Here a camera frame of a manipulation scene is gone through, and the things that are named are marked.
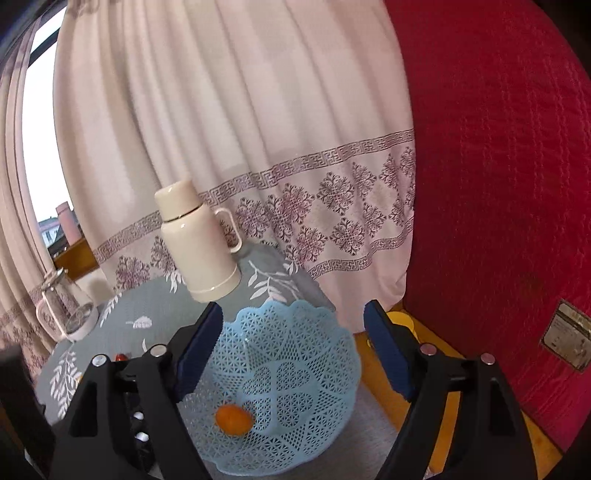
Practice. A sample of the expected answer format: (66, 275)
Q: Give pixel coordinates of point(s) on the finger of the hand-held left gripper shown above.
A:
(138, 427)

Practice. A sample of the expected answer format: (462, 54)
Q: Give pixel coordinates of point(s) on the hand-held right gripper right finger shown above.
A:
(388, 350)

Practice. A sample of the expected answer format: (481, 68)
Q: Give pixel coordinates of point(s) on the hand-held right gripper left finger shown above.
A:
(203, 350)

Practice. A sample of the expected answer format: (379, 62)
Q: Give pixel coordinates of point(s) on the blue plastic lattice basket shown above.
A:
(286, 369)

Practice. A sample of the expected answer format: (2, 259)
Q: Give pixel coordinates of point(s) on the yellow plastic object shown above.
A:
(401, 321)

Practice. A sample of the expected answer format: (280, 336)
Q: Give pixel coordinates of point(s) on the small orange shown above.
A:
(233, 420)

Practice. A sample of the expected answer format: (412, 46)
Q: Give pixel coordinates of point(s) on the grey leaf-print tablecloth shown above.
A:
(138, 300)

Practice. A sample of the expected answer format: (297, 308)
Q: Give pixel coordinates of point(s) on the glass electric kettle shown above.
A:
(69, 304)

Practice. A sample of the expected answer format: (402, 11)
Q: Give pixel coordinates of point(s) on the wooden window sill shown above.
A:
(78, 258)

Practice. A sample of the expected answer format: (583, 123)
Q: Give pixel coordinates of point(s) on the patterned beige curtain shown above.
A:
(18, 230)
(254, 115)

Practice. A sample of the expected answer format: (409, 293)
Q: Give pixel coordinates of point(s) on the metal label plate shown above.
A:
(568, 334)

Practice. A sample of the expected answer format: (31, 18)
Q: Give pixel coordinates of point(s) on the red quilted cloth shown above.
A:
(485, 184)

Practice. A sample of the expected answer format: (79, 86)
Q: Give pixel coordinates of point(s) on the window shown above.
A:
(41, 138)

